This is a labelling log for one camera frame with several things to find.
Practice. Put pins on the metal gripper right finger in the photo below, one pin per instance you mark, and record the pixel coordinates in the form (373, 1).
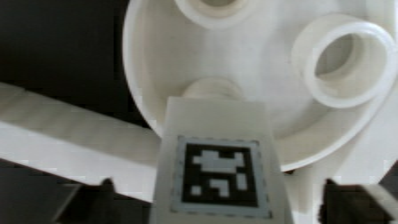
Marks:
(352, 207)

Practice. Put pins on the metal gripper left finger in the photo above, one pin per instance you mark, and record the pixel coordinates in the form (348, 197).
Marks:
(87, 207)

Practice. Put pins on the white stool leg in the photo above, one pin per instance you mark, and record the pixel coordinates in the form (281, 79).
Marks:
(219, 179)

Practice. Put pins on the white L-shaped fence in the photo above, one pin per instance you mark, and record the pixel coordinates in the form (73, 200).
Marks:
(89, 147)

